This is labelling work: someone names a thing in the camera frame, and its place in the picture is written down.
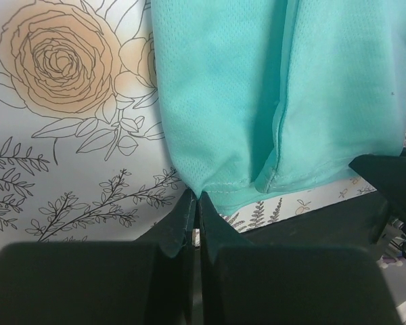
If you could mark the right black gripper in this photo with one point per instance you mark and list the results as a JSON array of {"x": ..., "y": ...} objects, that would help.
[{"x": 358, "y": 222}]

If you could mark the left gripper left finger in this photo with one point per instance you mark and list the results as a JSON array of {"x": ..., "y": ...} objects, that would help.
[{"x": 144, "y": 281}]

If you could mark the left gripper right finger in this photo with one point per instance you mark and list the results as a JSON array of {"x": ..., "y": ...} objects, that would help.
[{"x": 246, "y": 283}]

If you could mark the teal t shirt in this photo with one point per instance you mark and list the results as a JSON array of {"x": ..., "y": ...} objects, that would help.
[{"x": 264, "y": 98}]

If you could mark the floral table mat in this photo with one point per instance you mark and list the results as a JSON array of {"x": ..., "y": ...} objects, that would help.
[{"x": 83, "y": 154}]

